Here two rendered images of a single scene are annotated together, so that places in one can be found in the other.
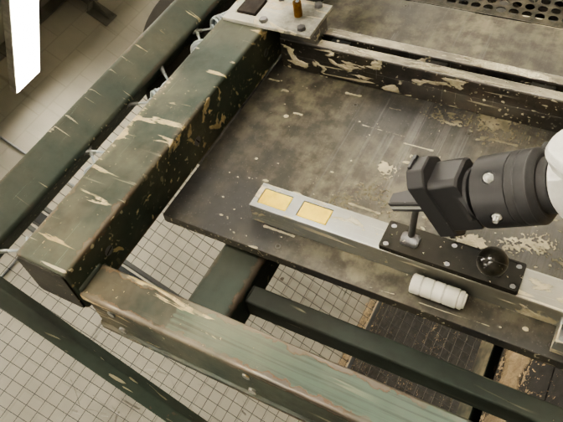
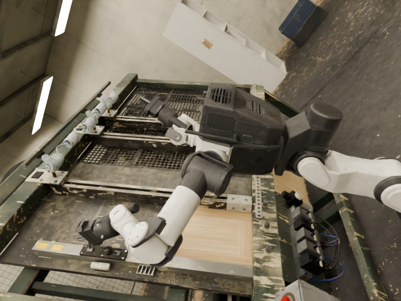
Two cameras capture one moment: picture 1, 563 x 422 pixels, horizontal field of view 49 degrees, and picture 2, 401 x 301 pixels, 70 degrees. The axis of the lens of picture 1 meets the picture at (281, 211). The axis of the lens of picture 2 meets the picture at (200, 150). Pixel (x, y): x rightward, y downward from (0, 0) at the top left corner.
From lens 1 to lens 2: 54 cm
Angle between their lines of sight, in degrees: 26
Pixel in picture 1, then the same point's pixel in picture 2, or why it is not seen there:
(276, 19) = (46, 178)
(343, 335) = (70, 291)
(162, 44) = (8, 190)
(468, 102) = (117, 198)
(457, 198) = (92, 232)
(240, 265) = (29, 273)
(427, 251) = (95, 252)
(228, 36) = (27, 187)
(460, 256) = not seen: hidden behind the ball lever
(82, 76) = not seen: outside the picture
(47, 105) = not seen: outside the picture
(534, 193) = (109, 227)
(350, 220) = (70, 247)
